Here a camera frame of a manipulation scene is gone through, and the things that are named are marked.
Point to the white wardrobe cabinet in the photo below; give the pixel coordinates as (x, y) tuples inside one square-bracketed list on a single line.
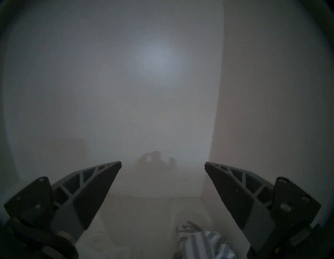
[(156, 91)]

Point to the grey white striped top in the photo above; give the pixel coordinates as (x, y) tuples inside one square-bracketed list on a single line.
[(201, 245)]

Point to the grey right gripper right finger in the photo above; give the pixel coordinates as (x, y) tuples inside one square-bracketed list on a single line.
[(240, 195)]

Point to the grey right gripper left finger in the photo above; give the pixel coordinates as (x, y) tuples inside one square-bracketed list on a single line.
[(83, 195)]

